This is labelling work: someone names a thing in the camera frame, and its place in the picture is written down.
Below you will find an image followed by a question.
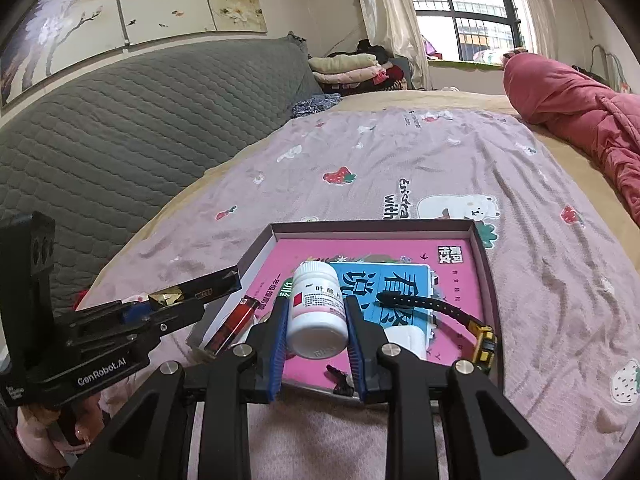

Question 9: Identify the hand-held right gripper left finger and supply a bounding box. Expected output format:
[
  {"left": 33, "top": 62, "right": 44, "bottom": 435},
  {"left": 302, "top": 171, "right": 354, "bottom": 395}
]
[{"left": 65, "top": 297, "right": 290, "bottom": 480}]

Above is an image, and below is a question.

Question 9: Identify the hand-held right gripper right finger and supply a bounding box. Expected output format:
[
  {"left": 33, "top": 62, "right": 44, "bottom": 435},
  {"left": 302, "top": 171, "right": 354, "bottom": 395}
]
[{"left": 345, "top": 296, "right": 576, "bottom": 480}]

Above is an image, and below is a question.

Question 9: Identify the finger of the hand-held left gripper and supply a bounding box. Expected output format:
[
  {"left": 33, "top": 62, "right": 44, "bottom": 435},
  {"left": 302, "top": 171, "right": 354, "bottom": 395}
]
[
  {"left": 55, "top": 301, "right": 151, "bottom": 333},
  {"left": 67, "top": 302, "right": 206, "bottom": 356}
]

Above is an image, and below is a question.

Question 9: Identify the black hair clip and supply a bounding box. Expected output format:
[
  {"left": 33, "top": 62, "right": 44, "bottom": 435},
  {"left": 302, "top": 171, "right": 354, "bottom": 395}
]
[{"left": 326, "top": 364, "right": 353, "bottom": 395}]

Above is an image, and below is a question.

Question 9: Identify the white pill bottle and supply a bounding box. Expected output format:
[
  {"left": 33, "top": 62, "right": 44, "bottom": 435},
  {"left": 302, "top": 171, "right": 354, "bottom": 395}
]
[{"left": 286, "top": 261, "right": 349, "bottom": 360}]

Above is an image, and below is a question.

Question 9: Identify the white earbuds case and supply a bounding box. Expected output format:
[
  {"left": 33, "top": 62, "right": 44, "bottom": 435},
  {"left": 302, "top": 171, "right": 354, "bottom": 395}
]
[{"left": 382, "top": 327, "right": 430, "bottom": 361}]

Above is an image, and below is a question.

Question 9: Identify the red lipstick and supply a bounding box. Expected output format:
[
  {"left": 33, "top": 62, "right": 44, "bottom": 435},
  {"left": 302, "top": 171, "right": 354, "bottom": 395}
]
[{"left": 204, "top": 296, "right": 262, "bottom": 358}]

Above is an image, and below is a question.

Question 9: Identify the black and gold lipstick tube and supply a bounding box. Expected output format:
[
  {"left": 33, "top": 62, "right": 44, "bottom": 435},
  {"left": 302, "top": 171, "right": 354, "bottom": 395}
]
[{"left": 148, "top": 266, "right": 242, "bottom": 311}]

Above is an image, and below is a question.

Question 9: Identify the yellow and black wristwatch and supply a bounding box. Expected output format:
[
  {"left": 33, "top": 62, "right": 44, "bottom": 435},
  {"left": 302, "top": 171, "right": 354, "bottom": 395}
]
[{"left": 376, "top": 292, "right": 497, "bottom": 373}]

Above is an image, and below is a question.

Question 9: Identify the shallow dark cardboard box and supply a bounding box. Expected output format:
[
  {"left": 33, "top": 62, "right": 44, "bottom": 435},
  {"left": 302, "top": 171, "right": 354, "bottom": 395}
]
[{"left": 186, "top": 219, "right": 503, "bottom": 393}]

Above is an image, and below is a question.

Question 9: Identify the pink and blue book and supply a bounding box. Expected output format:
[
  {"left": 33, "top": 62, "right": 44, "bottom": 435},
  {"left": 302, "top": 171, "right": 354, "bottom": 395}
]
[{"left": 250, "top": 237, "right": 486, "bottom": 391}]

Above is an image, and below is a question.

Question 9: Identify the grey quilted headboard cover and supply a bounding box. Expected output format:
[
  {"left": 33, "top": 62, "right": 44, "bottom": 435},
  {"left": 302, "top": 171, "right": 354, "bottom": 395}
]
[{"left": 0, "top": 35, "right": 326, "bottom": 311}]

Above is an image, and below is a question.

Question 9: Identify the blue floral cloth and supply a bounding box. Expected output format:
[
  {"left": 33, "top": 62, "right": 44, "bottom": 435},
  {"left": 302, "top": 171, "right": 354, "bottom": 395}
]
[{"left": 290, "top": 94, "right": 343, "bottom": 120}]

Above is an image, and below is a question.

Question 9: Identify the pink folded cloth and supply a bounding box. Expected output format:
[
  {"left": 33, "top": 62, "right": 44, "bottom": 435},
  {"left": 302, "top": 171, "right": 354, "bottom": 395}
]
[{"left": 312, "top": 66, "right": 388, "bottom": 87}]

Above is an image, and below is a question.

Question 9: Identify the pile of dark clothes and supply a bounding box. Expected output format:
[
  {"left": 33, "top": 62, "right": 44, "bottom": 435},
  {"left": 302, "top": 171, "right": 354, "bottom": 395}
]
[{"left": 325, "top": 42, "right": 411, "bottom": 95}]

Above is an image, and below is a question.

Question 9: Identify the red quilted duvet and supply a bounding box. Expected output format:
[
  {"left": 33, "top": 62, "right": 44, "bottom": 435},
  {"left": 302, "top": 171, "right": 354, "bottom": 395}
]
[{"left": 502, "top": 51, "right": 640, "bottom": 226}]

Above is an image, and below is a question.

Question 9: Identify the sheer white curtain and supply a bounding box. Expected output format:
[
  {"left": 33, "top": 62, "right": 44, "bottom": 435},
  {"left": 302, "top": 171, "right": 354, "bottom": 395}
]
[
  {"left": 352, "top": 0, "right": 433, "bottom": 92},
  {"left": 500, "top": 0, "right": 558, "bottom": 58}
]

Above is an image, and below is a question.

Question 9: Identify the barred window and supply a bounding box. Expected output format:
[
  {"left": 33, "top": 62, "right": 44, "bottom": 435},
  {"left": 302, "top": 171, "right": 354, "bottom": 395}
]
[{"left": 400, "top": 0, "right": 526, "bottom": 63}]

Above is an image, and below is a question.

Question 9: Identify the floral wall painting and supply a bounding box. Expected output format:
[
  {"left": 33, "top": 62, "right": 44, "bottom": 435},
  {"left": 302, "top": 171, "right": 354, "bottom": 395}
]
[{"left": 0, "top": 0, "right": 266, "bottom": 106}]

